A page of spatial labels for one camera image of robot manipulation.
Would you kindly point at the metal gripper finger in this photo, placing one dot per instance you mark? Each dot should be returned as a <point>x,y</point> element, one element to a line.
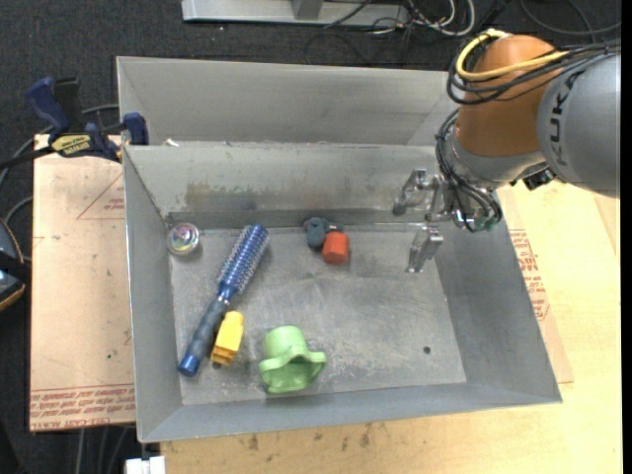
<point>410,193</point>
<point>422,250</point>

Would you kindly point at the yellow toy block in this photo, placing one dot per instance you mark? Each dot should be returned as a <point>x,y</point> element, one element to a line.
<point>228,338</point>

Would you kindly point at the green plastic flower-shaped cup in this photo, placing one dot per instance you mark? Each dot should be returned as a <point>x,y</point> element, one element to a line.
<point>289,363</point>

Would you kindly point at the black cylinder on white bracket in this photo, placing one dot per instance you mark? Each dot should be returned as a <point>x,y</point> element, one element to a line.
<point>537,178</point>

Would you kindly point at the brown cardboard board red print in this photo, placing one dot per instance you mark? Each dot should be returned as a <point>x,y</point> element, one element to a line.
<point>79,274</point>

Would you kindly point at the dark grey toy figure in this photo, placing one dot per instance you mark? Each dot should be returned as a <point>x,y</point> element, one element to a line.
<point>314,233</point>

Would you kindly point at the blue round hairbrush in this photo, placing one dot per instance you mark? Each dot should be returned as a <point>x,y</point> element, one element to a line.
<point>237,269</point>

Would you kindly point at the red-orange plastic cap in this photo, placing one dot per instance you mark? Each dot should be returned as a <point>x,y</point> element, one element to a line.
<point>337,248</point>

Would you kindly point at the grey metal bin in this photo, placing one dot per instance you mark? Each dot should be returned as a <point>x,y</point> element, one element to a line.
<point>345,314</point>

